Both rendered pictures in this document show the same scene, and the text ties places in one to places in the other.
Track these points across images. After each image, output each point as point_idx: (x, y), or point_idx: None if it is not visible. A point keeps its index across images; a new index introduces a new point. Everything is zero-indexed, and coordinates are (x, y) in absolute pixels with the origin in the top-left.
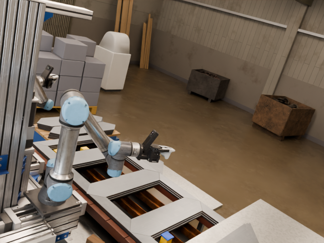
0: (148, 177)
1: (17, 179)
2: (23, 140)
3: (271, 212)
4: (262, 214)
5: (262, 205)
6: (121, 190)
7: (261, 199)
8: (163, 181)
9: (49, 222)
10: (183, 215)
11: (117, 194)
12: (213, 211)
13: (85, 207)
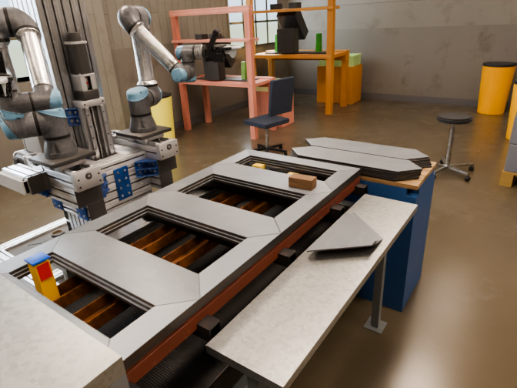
0: (245, 225)
1: None
2: (54, 83)
3: (24, 386)
4: (9, 350)
5: (75, 358)
6: (175, 211)
7: (118, 357)
8: (245, 242)
9: (50, 177)
10: (122, 279)
11: (165, 213)
12: (161, 326)
13: (75, 182)
